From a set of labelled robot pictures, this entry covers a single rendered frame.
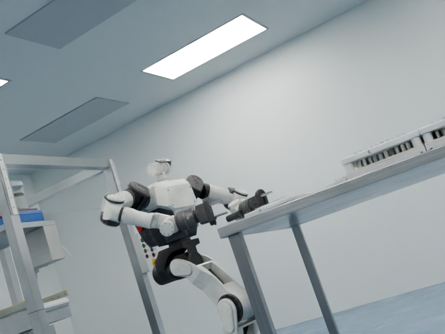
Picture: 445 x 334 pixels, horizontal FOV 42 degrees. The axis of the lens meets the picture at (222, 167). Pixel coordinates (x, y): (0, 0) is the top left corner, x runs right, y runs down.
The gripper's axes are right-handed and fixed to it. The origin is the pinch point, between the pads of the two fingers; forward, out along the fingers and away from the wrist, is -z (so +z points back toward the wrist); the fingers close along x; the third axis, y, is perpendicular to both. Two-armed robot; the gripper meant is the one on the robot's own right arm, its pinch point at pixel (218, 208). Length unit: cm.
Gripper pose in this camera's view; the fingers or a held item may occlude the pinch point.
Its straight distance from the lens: 251.2
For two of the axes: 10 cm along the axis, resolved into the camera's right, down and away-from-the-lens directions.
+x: 3.1, 9.3, -1.7
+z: -9.4, 3.3, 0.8
